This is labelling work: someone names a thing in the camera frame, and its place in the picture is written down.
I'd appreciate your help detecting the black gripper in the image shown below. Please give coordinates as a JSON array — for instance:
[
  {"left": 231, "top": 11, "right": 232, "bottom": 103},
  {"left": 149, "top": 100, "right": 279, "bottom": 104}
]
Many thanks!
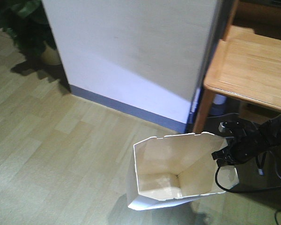
[{"left": 211, "top": 128, "right": 269, "bottom": 167}]

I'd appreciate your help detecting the white paper trash bin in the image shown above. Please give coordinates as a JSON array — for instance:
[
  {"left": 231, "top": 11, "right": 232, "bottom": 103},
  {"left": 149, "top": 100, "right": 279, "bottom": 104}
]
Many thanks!
[{"left": 126, "top": 132, "right": 239, "bottom": 210}]

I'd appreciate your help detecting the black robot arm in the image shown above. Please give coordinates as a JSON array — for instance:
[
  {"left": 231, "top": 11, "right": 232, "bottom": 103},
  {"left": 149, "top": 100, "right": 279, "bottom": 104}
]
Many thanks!
[{"left": 212, "top": 114, "right": 281, "bottom": 166}]

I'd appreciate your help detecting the white blue cylinder under desk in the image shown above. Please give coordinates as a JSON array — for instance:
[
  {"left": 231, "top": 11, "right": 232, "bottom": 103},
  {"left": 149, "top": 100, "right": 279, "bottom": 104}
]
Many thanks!
[{"left": 209, "top": 94, "right": 227, "bottom": 116}]

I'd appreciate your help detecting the wooden desk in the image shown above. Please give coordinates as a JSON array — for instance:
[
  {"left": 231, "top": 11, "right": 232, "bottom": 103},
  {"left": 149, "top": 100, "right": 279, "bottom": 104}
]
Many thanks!
[{"left": 193, "top": 0, "right": 281, "bottom": 133}]

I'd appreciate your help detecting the green potted plant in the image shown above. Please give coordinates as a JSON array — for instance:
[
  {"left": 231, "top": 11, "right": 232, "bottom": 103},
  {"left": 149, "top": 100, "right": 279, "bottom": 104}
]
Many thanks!
[{"left": 0, "top": 0, "right": 61, "bottom": 66}]

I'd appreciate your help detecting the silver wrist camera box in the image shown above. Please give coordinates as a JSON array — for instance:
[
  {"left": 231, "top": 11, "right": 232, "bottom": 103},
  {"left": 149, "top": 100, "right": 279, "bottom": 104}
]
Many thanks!
[{"left": 218, "top": 121, "right": 245, "bottom": 133}]

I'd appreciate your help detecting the black thick floor cable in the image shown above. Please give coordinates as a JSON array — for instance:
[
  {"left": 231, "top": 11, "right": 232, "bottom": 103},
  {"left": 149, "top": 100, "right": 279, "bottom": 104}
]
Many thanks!
[{"left": 214, "top": 164, "right": 281, "bottom": 194}]

